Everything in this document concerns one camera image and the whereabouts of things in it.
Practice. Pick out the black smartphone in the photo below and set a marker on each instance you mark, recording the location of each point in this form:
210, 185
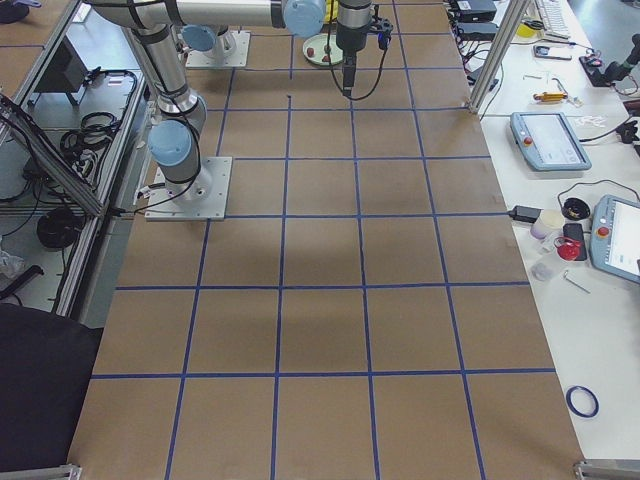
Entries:
575, 232

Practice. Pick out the yellow banana bunch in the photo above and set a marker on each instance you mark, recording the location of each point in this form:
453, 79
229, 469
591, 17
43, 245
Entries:
331, 11

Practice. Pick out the upper teach pendant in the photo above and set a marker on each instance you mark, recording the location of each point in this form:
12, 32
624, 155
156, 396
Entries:
548, 142

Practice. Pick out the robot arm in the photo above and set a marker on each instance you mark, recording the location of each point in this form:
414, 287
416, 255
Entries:
174, 141
151, 21

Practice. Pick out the blue tape roll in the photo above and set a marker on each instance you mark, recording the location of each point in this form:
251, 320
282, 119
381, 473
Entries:
582, 402

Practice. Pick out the black office chair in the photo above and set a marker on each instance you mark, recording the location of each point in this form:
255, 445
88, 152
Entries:
46, 364

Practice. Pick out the teach pendant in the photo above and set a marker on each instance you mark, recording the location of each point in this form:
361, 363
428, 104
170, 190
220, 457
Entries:
614, 243
548, 142

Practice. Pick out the black round dish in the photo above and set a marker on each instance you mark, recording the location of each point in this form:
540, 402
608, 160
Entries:
575, 209

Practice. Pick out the white round container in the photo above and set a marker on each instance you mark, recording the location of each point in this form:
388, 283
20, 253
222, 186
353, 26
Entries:
547, 222

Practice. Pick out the light green plate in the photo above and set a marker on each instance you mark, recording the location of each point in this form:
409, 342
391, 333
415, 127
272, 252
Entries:
318, 42

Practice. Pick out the white keyboard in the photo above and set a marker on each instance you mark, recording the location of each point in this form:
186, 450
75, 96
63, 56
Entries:
551, 15

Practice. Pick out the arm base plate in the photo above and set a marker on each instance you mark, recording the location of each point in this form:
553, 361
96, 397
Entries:
205, 199
207, 49

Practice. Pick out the aluminium side frame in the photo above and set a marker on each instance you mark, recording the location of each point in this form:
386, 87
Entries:
72, 98

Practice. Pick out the black power adapter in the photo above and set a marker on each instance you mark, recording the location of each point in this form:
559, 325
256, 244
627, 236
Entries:
524, 214

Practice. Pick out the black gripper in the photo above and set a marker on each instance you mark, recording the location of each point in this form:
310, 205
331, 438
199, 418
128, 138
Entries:
351, 36

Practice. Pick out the red emergency stop button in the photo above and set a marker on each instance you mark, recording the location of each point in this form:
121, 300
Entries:
566, 248

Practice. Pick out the yellow handled tool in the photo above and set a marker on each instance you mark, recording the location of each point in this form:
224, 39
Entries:
550, 97

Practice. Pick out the aluminium frame post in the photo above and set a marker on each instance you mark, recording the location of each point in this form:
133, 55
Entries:
507, 29

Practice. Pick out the lower teach pendant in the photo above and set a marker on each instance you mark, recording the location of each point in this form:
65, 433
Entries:
614, 243

